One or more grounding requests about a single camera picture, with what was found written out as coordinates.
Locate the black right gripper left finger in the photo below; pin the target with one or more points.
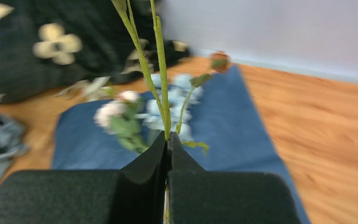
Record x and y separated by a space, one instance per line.
131 195

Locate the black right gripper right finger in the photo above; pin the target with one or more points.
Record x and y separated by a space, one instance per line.
197 196

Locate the blue fake flower stem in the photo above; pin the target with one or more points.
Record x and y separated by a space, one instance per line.
152 118

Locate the orange fake flower stem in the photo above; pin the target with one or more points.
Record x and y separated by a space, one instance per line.
192 88

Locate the beige ribbon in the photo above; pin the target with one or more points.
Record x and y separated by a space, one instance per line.
97 89

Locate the black floral blanket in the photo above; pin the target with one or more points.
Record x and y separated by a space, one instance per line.
47 44

